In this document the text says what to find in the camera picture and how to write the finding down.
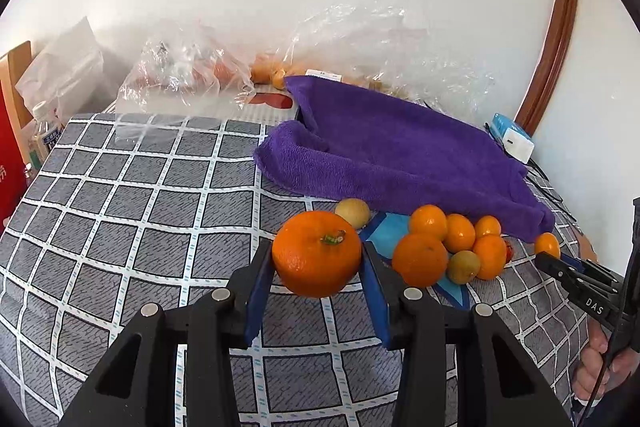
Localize large orange front pile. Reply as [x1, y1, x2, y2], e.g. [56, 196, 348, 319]
[392, 233, 449, 288]

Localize large orange with stem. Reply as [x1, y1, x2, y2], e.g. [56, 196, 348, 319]
[271, 210, 362, 298]

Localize small red fruit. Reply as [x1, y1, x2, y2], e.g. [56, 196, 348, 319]
[504, 239, 514, 265]

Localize small yellow-green fruit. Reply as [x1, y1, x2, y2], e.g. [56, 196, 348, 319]
[334, 198, 371, 230]

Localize small kumquat orange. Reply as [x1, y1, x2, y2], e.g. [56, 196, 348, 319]
[474, 216, 502, 239]

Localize person's right hand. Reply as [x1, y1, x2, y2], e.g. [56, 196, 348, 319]
[572, 317, 639, 401]

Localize greenish kiwi fruit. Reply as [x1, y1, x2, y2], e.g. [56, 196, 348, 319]
[446, 251, 482, 285]

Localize blue plastic tray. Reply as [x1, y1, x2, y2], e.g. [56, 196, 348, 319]
[359, 211, 473, 310]

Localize oval orange middle pile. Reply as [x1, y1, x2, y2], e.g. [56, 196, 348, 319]
[442, 213, 476, 254]

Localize orange top of pile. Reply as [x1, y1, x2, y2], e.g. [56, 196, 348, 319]
[408, 205, 448, 242]

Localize orange of pile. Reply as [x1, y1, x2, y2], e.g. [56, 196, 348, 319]
[472, 235, 508, 281]
[408, 205, 448, 242]

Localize orange right of pile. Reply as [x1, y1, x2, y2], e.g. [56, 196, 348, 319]
[472, 235, 508, 281]

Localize grey checked tablecloth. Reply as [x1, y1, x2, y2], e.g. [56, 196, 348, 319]
[0, 111, 597, 427]

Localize purple towel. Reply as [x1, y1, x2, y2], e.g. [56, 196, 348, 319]
[254, 76, 554, 243]

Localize blue white box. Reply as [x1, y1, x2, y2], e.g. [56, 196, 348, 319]
[489, 113, 535, 164]

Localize plastic bottle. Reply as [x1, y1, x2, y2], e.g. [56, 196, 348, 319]
[28, 102, 64, 165]

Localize red carton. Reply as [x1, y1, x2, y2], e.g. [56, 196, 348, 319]
[0, 93, 26, 231]

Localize clear bag left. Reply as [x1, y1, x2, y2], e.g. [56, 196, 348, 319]
[116, 20, 256, 103]

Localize clear bag with oranges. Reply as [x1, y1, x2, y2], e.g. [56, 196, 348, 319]
[250, 4, 494, 127]

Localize white plastic bag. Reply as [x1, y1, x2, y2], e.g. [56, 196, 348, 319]
[16, 17, 118, 124]

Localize black cables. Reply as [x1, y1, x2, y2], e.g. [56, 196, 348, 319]
[482, 120, 576, 228]

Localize brown wooden door frame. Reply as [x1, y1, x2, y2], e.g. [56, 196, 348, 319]
[515, 0, 578, 135]

